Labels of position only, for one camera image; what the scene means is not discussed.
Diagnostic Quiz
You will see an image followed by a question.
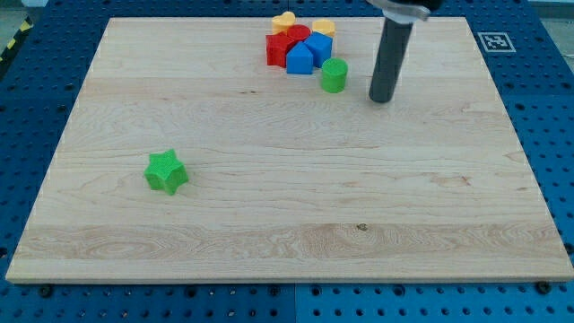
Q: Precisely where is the yellow heart block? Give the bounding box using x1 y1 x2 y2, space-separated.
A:
271 11 296 35

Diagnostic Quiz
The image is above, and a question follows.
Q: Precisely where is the green cylinder block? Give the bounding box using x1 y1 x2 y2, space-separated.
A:
321 57 348 93

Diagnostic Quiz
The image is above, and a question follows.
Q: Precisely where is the blue cube block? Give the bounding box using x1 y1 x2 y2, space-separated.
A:
304 31 333 68

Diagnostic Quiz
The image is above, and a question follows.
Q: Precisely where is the red star block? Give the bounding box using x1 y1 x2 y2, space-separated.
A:
265 33 297 68

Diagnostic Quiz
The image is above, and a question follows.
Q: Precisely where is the white fiducial marker tag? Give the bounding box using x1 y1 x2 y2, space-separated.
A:
478 31 516 53

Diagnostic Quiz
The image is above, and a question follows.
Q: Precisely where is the blue pentagon house block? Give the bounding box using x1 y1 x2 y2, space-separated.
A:
286 42 314 74

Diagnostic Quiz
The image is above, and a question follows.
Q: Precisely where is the red cylinder block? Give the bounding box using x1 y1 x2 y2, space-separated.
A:
286 24 312 41

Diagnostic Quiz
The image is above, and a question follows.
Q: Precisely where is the yellow hexagon block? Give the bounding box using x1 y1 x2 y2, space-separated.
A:
311 19 336 38

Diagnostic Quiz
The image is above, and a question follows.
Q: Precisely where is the green star block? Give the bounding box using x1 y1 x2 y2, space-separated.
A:
143 149 189 196

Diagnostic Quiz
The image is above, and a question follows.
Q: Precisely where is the light wooden board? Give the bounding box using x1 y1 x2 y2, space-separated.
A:
6 17 573 284

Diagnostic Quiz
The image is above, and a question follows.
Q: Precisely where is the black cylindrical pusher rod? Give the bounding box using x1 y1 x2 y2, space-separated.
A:
369 19 413 103

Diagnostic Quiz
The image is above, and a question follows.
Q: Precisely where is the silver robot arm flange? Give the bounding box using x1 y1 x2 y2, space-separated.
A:
367 0 444 24

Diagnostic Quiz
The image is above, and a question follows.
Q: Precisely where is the black yellow hazard tape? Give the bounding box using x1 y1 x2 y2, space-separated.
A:
1 16 34 65

